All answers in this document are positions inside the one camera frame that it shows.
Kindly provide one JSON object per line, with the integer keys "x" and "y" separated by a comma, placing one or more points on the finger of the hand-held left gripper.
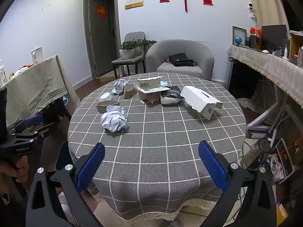
{"x": 30, "y": 121}
{"x": 40, "y": 131}

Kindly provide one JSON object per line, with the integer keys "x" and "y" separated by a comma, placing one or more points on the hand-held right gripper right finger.
{"x": 213, "y": 167}

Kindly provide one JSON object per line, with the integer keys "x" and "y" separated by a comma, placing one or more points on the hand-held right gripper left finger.
{"x": 91, "y": 167}

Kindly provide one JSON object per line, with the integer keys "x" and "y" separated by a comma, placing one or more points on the person's left hand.
{"x": 11, "y": 172}

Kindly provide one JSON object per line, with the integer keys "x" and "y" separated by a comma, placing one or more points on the clear glass jar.
{"x": 256, "y": 153}

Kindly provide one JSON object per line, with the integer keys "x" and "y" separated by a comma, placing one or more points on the large crumpled white paper ball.
{"x": 113, "y": 120}

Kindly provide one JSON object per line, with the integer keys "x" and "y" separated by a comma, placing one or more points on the grey checked tablecloth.
{"x": 165, "y": 134}

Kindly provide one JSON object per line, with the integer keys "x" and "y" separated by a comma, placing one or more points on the white kettle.
{"x": 36, "y": 55}

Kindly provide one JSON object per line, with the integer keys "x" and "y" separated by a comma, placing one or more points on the long white cardboard box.
{"x": 198, "y": 99}

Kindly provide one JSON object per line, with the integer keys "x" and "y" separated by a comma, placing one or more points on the small white cup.
{"x": 105, "y": 97}

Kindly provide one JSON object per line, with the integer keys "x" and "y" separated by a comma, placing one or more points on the black snack packet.
{"x": 171, "y": 95}

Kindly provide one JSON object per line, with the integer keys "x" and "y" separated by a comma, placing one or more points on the squashed brown paper cup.
{"x": 129, "y": 91}

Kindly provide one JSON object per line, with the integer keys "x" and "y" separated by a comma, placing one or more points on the small crumpled white paper ball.
{"x": 120, "y": 86}

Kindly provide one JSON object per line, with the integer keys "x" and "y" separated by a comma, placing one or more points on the brown cardboard box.
{"x": 151, "y": 96}

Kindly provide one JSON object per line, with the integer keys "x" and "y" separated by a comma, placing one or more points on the pale blue packet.
{"x": 164, "y": 83}

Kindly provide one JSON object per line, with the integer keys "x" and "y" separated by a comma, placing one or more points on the grey door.
{"x": 100, "y": 47}

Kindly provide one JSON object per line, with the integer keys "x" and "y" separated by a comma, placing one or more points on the white barcode-label cardboard box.
{"x": 149, "y": 83}

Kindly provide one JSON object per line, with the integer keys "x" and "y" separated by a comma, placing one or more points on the grey armchair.
{"x": 203, "y": 59}

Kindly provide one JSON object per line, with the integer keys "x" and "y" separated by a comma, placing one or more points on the grey dining chair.
{"x": 127, "y": 62}

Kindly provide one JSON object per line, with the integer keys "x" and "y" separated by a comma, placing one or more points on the black handbag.
{"x": 181, "y": 59}

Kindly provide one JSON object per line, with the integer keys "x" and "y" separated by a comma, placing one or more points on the beige lace shelf cloth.
{"x": 272, "y": 66}

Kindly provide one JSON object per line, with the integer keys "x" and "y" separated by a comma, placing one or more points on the potted plant large white pot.
{"x": 127, "y": 52}

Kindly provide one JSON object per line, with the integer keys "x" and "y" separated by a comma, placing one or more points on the potted plant small white pot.
{"x": 140, "y": 47}

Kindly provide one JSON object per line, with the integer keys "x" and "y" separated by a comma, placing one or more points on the red door decoration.
{"x": 101, "y": 11}

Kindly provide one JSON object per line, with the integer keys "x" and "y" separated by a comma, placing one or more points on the small blue globe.
{"x": 238, "y": 39}

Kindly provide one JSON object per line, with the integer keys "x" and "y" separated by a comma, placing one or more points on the white plastic bottle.
{"x": 285, "y": 52}

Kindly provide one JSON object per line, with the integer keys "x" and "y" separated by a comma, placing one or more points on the framed picture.
{"x": 239, "y": 32}

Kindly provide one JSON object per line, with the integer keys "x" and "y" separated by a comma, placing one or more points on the small red flags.
{"x": 255, "y": 31}

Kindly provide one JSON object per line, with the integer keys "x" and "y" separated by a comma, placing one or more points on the dark monitor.
{"x": 273, "y": 36}

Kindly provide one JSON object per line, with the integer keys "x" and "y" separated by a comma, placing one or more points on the open cardboard carton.
{"x": 296, "y": 42}

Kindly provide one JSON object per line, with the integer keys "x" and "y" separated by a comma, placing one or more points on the white desk frame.
{"x": 265, "y": 117}

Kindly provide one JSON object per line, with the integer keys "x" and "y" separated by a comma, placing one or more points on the white security camera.
{"x": 251, "y": 8}

